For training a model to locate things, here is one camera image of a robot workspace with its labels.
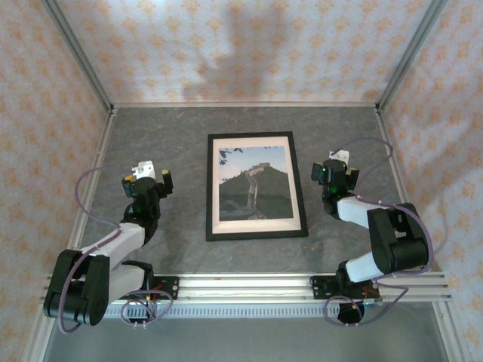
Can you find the Great Wall photo print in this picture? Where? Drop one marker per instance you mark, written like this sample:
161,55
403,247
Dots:
256,188

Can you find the white picture mat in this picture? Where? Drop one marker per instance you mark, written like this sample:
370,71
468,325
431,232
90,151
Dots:
256,227

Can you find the black picture frame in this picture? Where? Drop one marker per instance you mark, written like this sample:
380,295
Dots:
256,238

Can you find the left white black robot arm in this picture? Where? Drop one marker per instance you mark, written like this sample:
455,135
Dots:
75,286

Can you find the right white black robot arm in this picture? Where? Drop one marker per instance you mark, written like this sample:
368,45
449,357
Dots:
400,241

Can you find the small green circuit board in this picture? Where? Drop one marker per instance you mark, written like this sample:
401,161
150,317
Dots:
373,301

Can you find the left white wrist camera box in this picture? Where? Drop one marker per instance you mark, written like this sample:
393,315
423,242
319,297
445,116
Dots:
144,169

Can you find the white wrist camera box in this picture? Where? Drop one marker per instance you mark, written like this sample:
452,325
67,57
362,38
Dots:
341,154
144,169

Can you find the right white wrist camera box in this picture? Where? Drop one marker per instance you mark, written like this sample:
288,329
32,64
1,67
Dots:
341,154

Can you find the aluminium table side rail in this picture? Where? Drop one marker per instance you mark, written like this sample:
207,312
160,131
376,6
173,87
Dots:
386,132
102,147

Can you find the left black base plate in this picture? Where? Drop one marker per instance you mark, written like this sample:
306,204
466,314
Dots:
170,288

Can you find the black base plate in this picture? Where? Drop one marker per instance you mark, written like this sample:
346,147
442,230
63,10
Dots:
170,288
320,288

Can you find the aluminium table edge rail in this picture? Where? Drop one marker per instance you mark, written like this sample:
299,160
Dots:
245,104

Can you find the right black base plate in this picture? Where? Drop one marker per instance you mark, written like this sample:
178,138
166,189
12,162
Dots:
320,288

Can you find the long aluminium mounting rail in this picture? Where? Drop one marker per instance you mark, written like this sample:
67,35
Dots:
245,288

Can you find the aluminium corner post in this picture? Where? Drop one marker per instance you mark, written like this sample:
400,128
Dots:
77,49
412,49

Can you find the aluminium frame leg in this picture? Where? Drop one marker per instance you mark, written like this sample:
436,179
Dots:
449,335
35,350

